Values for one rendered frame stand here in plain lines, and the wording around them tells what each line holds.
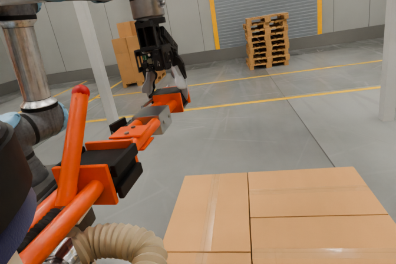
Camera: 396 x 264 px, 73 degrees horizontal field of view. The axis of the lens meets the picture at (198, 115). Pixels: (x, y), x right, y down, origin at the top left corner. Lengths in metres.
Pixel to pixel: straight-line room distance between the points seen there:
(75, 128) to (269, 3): 9.63
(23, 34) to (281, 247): 1.21
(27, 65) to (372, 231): 1.43
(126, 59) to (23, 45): 6.82
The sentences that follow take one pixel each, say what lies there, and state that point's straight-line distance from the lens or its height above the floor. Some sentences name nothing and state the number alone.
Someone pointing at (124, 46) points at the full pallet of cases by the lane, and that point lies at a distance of 7.74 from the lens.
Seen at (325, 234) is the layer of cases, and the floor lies 0.54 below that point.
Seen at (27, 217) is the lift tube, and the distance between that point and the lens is 0.21.
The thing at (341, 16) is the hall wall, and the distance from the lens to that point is 10.60.
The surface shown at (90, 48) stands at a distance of 3.76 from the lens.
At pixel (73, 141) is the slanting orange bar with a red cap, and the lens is 0.37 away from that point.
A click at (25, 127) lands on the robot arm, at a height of 1.22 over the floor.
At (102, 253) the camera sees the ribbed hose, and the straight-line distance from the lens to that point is 0.38.
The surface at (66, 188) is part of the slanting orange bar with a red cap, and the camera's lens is 0.36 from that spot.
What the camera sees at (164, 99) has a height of 1.29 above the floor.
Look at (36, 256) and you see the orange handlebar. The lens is 0.31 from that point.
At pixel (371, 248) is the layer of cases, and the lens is 1.32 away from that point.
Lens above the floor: 1.46
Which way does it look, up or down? 19 degrees down
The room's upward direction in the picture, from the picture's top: 9 degrees counter-clockwise
